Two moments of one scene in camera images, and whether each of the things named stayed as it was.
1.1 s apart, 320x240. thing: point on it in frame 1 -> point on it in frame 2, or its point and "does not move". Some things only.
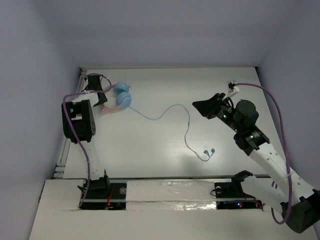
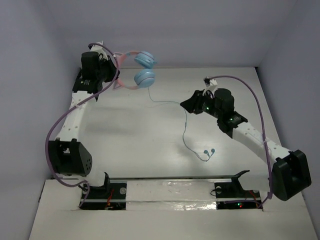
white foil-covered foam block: [170, 195] does not move
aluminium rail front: [182, 177] does not move
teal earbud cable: [205, 151] -> [205, 152]
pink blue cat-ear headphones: [123, 97] -> [145, 77]
